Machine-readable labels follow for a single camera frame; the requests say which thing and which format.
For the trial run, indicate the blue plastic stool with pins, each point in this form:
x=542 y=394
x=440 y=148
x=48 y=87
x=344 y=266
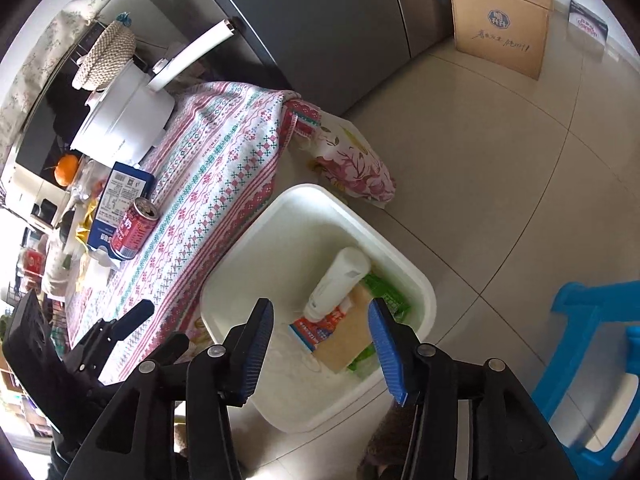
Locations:
x=588 y=338

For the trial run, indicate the white plastic trash bin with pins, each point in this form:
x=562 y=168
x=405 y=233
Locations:
x=316 y=261

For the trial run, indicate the cream air fryer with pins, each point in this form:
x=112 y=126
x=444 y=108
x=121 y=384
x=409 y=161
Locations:
x=33 y=198

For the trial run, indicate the yellow snack wrapper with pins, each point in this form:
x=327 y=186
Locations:
x=86 y=221

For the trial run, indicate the black microwave oven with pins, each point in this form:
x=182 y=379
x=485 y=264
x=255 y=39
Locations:
x=59 y=112

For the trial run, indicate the orange tangerine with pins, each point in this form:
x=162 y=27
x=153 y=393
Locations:
x=66 y=169

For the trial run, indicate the patterned tablecloth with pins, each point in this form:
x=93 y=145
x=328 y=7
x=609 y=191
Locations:
x=214 y=172

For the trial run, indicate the lower cardboard box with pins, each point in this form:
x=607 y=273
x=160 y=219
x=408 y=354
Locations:
x=510 y=33

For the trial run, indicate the blue white carton box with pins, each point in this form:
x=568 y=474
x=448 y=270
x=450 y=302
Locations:
x=123 y=185

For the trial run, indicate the glass teapot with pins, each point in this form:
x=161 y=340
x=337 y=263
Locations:
x=88 y=181

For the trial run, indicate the small dark white box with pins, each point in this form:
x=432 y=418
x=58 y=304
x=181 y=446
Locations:
x=588 y=26

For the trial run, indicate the orange snack packet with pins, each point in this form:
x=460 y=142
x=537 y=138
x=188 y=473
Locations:
x=342 y=338

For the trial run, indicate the red tea tin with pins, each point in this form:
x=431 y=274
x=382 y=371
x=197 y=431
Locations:
x=32 y=263

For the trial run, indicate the white electric pot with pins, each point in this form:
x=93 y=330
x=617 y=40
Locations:
x=128 y=118

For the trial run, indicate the red milk drink can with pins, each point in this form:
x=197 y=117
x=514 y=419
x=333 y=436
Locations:
x=137 y=224

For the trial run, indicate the floral microwave cover cloth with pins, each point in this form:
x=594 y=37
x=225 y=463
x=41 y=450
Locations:
x=62 y=33

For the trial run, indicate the dark grey refrigerator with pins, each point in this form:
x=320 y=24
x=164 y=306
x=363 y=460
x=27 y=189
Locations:
x=333 y=52

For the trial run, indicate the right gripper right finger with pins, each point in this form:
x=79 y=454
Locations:
x=395 y=345

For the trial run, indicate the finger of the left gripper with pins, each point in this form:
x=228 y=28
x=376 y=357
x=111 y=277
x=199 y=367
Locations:
x=132 y=317

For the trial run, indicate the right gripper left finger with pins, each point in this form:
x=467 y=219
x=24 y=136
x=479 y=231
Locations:
x=246 y=346

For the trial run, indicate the dark green squash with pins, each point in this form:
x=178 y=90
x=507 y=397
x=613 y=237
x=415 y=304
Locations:
x=65 y=224

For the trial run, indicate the woven straw basket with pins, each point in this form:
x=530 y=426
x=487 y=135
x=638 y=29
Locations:
x=108 y=56

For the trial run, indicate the white plastic bottle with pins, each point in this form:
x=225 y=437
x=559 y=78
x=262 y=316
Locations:
x=347 y=269

